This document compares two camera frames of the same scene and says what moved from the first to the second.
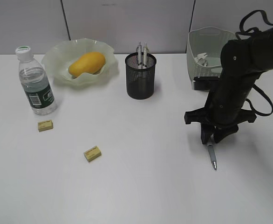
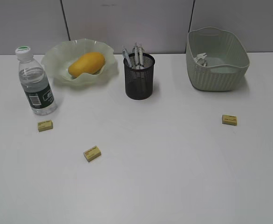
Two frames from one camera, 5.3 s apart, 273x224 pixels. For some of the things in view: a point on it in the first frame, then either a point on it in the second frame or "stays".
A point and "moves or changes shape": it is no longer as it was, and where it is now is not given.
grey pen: (139, 54) moves or changes shape
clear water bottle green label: (36, 82) stays
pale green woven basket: (210, 40) stays
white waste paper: (201, 59) stays
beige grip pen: (145, 54) -> (140, 57)
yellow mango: (91, 62) stays
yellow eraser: (45, 125) stays
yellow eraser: (92, 153) stays
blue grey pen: (211, 149) -> (126, 56)
